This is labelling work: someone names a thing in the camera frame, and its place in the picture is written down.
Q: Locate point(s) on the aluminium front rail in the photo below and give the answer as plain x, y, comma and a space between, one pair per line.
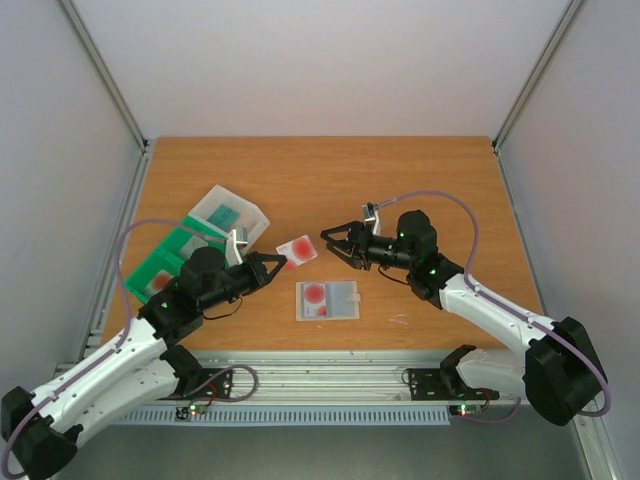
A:
320, 377

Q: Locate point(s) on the left small circuit board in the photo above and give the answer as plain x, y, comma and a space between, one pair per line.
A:
190, 412

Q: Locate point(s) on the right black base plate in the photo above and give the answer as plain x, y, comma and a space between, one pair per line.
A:
430, 384

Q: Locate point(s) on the translucent white plastic box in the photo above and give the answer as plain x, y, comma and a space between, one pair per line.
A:
250, 214

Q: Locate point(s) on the teal card in box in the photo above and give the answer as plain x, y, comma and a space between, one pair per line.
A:
223, 217

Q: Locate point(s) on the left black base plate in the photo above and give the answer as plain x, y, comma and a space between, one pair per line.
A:
215, 385

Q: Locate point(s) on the small circuit board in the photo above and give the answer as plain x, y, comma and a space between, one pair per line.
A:
190, 412
466, 410

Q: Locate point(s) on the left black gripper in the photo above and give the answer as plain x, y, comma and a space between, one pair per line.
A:
258, 272

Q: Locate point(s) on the red dot card in tray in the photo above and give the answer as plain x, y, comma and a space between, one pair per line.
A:
157, 283

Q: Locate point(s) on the right small circuit board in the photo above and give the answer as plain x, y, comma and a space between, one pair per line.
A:
466, 410

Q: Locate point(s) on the grey slotted cable duct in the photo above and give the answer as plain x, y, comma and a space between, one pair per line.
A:
289, 416

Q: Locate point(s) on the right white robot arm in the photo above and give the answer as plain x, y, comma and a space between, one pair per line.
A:
550, 364

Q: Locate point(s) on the aluminium corner post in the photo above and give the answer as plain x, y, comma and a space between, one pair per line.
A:
541, 65
73, 16

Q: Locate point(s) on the right aluminium corner post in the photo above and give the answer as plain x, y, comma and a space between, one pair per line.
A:
541, 65

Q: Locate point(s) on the beige card holder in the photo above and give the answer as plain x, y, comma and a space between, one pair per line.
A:
343, 301

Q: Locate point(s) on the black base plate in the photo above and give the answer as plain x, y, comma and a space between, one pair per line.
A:
430, 384
215, 385

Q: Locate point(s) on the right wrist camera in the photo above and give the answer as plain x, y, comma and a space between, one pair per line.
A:
372, 215

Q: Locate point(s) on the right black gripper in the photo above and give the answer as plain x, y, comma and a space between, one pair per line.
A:
357, 245

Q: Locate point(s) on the left aluminium corner post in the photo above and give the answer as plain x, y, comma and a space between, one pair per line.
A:
73, 16

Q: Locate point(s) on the green plastic tray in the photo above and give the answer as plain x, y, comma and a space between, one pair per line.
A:
165, 256

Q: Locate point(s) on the white red dot card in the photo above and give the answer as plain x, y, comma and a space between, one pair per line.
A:
297, 251

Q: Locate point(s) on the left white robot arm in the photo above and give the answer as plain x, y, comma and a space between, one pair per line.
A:
44, 428

